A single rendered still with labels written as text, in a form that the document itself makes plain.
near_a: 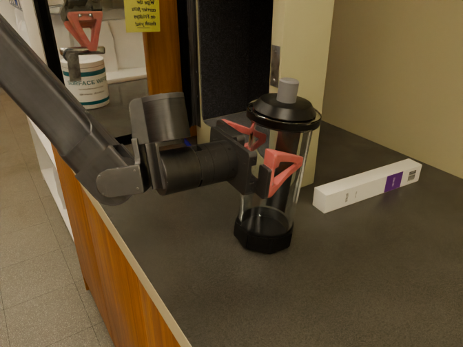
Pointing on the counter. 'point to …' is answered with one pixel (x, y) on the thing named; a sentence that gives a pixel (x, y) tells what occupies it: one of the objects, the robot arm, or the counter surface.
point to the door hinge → (194, 61)
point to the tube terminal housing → (296, 58)
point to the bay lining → (233, 54)
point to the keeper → (275, 65)
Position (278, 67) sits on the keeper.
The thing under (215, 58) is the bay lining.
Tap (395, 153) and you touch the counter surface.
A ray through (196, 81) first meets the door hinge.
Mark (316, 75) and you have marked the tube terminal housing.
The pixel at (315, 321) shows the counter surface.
